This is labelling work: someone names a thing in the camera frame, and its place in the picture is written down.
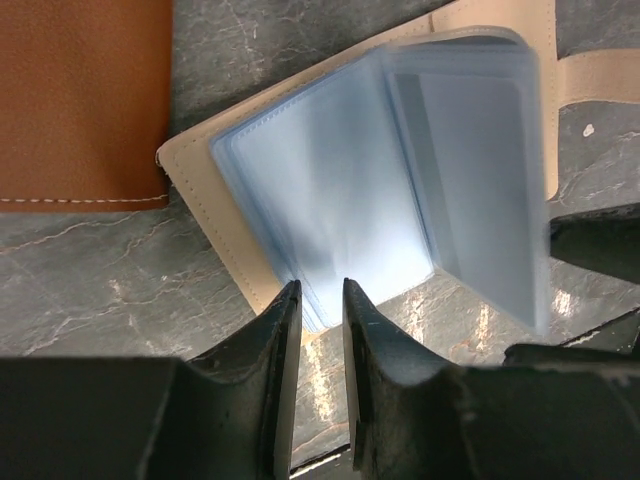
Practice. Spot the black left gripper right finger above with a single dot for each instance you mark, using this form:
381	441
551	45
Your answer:
415	415

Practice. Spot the brown leather card wallet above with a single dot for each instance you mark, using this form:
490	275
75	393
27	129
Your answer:
85	104

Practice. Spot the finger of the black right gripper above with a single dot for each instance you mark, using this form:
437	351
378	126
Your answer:
605	241
614	340

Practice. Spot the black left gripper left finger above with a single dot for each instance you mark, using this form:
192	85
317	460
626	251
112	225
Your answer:
226	414

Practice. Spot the beige card holder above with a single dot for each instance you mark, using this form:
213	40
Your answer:
431	146

